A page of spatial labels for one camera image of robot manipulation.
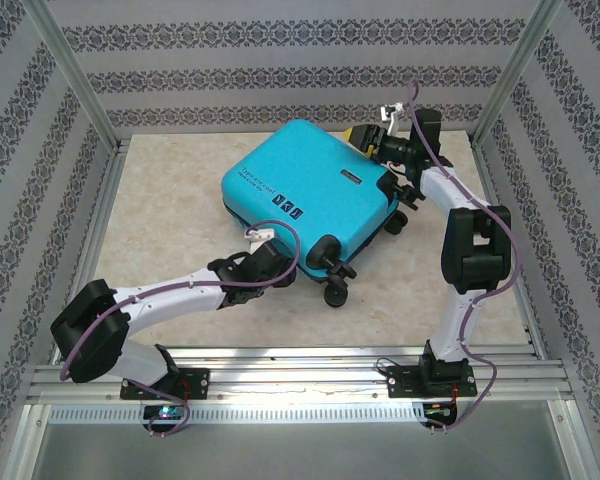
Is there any aluminium side rail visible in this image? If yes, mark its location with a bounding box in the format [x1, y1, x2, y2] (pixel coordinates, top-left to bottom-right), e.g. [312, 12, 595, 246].
[472, 139, 549, 359]
[52, 139, 131, 351]

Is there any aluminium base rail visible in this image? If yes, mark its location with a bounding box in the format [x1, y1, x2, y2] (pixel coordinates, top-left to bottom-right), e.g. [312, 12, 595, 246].
[27, 344, 574, 404]

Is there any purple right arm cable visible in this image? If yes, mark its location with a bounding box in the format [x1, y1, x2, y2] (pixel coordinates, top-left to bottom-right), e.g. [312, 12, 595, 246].
[407, 82, 516, 434]

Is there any aluminium frame post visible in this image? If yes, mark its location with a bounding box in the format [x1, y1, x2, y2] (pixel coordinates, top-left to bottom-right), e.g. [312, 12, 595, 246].
[27, 0, 124, 154]
[469, 0, 566, 146]
[2, 402, 49, 480]
[547, 399, 599, 480]

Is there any controller board with LED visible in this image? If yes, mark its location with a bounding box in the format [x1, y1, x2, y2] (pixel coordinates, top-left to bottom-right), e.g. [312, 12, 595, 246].
[423, 401, 459, 417]
[143, 404, 187, 421]

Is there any turquoise hard-shell suitcase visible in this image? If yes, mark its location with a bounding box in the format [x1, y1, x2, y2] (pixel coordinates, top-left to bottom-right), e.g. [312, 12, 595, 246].
[218, 118, 427, 307]

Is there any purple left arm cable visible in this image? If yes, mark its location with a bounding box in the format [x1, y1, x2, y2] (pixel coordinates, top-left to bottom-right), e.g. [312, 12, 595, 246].
[59, 219, 302, 439]

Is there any grey metal shelf panel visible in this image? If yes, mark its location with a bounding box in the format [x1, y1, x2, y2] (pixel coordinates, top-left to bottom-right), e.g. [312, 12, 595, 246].
[29, 422, 571, 480]

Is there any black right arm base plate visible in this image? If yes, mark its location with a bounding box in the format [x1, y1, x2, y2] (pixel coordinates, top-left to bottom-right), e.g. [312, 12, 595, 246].
[387, 364, 476, 400]

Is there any slotted metal cable duct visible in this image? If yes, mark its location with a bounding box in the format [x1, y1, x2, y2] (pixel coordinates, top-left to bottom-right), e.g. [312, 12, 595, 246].
[47, 403, 429, 425]

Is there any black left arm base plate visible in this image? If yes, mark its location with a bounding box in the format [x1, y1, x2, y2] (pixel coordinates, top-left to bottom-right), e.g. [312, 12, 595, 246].
[119, 367, 211, 401]

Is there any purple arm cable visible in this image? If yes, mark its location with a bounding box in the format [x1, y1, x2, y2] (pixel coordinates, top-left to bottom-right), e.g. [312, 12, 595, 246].
[407, 82, 516, 434]
[59, 219, 302, 439]

